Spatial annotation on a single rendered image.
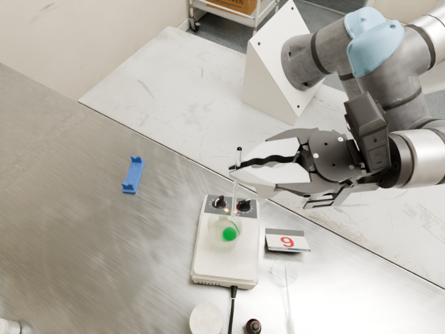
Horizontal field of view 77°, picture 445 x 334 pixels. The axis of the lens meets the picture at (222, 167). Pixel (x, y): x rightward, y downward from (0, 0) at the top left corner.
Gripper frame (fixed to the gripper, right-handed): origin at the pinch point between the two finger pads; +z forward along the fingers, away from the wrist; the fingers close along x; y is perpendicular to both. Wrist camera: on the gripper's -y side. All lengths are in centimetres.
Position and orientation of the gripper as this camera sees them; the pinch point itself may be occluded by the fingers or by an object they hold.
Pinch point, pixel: (240, 166)
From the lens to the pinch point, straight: 33.5
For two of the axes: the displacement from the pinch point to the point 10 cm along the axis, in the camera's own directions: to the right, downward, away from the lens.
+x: -1.1, -8.5, 5.1
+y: 0.0, 5.1, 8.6
